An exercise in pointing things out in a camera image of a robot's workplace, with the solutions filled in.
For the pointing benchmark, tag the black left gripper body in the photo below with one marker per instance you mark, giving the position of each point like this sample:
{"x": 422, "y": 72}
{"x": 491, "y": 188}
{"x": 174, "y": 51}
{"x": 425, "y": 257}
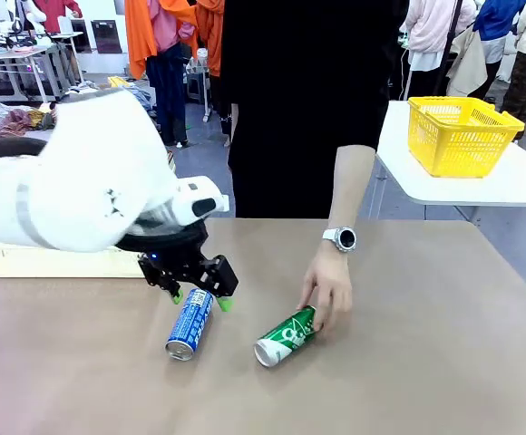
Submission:
{"x": 186, "y": 267}

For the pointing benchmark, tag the black left gripper finger with green pad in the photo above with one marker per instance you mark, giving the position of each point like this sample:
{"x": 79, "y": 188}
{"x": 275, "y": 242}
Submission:
{"x": 177, "y": 294}
{"x": 226, "y": 304}

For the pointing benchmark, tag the blue drink can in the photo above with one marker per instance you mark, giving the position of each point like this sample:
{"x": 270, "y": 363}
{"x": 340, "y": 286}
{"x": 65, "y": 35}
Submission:
{"x": 190, "y": 326}

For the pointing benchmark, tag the green drink can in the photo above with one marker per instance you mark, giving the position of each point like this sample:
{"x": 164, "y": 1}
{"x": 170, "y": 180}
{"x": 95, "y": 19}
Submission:
{"x": 285, "y": 337}

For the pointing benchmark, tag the person's left forearm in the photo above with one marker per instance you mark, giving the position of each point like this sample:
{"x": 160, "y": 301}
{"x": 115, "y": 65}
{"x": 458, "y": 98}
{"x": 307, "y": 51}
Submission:
{"x": 351, "y": 190}

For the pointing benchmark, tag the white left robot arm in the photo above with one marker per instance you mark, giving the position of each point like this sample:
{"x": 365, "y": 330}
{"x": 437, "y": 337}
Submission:
{"x": 86, "y": 181}

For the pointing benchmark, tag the yellow plastic basket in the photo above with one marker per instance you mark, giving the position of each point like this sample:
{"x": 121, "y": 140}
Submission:
{"x": 462, "y": 149}

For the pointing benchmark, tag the person's left hand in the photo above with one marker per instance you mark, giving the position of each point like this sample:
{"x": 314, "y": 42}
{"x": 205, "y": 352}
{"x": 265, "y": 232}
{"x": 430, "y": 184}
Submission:
{"x": 333, "y": 281}

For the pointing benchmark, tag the white wrist watch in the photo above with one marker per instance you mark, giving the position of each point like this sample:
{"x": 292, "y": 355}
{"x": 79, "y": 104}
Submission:
{"x": 347, "y": 238}

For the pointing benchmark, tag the light blue cloth heap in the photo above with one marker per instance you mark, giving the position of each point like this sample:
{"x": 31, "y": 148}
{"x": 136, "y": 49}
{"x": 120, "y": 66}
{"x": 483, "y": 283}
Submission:
{"x": 145, "y": 97}

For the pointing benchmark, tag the yellow cloth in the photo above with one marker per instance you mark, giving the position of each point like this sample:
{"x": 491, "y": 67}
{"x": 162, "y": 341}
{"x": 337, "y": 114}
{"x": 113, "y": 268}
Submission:
{"x": 117, "y": 82}

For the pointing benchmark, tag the grey metal stool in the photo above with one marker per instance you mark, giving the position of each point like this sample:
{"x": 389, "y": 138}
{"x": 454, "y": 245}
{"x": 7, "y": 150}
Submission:
{"x": 198, "y": 68}

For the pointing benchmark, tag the multicolour cloth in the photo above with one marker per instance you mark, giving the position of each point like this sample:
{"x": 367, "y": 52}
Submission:
{"x": 43, "y": 118}

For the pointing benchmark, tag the person's black shirt torso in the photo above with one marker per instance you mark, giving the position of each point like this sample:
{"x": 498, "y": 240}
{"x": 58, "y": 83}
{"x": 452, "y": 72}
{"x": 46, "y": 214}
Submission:
{"x": 299, "y": 90}

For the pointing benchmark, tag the red patterned cloth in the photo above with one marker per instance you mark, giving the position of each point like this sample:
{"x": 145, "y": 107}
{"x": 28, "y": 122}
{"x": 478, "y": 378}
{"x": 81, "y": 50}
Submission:
{"x": 11, "y": 124}

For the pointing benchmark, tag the person in orange pink top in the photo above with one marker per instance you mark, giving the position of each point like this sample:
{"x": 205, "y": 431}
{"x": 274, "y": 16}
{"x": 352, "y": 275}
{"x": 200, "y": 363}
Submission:
{"x": 138, "y": 36}

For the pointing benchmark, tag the white crumpled cloth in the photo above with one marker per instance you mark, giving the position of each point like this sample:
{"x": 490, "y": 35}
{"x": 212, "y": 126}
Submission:
{"x": 4, "y": 110}

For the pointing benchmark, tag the person in orange hoodie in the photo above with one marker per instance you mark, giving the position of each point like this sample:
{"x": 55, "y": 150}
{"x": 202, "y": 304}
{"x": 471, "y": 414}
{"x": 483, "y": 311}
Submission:
{"x": 208, "y": 27}

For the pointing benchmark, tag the dark square box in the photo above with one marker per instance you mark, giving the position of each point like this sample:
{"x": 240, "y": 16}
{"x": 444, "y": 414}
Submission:
{"x": 105, "y": 38}

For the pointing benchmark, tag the grey metal workbench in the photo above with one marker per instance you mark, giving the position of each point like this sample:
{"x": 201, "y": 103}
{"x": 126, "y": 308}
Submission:
{"x": 0, "y": 53}

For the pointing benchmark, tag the person in red shirt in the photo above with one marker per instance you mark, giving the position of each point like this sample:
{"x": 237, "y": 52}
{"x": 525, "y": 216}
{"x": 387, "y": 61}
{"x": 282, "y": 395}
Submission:
{"x": 59, "y": 11}

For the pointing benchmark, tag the white side table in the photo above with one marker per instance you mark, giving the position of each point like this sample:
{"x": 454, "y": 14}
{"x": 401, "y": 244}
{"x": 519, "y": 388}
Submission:
{"x": 508, "y": 186}

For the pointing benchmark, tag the beige hanging jacket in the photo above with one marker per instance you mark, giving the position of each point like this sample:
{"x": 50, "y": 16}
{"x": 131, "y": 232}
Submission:
{"x": 469, "y": 68}

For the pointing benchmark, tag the person in pink hoodie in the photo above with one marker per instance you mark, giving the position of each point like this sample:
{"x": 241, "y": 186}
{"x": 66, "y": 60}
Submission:
{"x": 431, "y": 22}

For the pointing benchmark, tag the black slanted pole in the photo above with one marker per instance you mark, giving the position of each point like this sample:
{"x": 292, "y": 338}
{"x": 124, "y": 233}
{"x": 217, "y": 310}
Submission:
{"x": 454, "y": 27}

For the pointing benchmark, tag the person in blue jacket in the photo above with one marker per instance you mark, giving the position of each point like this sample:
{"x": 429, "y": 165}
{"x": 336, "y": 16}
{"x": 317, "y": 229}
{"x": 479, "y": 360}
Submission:
{"x": 494, "y": 18}

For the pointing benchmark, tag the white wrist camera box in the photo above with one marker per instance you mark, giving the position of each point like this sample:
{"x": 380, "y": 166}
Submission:
{"x": 199, "y": 195}

